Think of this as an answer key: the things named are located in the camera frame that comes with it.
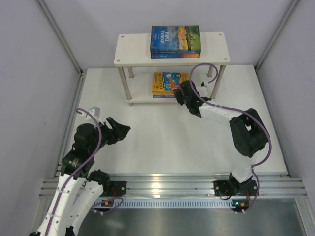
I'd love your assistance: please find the orange Treehouse book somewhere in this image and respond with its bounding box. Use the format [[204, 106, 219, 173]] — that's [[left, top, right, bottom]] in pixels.
[[152, 92, 175, 96], [152, 72, 189, 93]]

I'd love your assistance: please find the blue 91-Storey Treehouse book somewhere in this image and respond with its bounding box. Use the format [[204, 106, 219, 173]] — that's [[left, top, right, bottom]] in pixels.
[[153, 95, 175, 99]]

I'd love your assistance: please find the Jane Eyre book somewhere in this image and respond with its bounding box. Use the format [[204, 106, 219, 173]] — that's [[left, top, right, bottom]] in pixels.
[[151, 53, 200, 59]]

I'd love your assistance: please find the Animal Farm book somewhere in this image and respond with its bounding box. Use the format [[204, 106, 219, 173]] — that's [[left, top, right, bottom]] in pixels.
[[150, 25, 201, 51]]

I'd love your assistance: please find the dark blue book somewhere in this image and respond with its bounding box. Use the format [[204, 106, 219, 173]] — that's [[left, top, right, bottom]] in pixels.
[[150, 50, 201, 54]]

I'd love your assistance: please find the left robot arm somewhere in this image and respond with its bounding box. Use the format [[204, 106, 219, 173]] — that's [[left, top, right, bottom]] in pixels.
[[31, 117, 131, 236]]

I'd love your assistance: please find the white two-tier shelf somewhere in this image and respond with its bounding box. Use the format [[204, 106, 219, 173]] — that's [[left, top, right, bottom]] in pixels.
[[114, 27, 231, 106]]

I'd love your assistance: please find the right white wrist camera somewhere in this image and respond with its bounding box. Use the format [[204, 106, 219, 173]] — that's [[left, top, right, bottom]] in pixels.
[[196, 82, 210, 99]]

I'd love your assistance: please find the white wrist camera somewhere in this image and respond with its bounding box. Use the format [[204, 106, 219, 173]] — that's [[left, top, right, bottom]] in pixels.
[[88, 106, 106, 125], [196, 82, 210, 99]]

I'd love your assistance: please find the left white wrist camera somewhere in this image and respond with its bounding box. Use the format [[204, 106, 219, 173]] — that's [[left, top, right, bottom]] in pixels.
[[88, 106, 106, 125]]

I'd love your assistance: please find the perforated cable tray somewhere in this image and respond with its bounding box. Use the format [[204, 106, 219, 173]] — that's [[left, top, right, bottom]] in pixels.
[[92, 199, 249, 209]]

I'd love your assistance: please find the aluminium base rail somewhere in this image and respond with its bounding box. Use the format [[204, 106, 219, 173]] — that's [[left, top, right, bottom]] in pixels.
[[39, 162, 308, 199]]

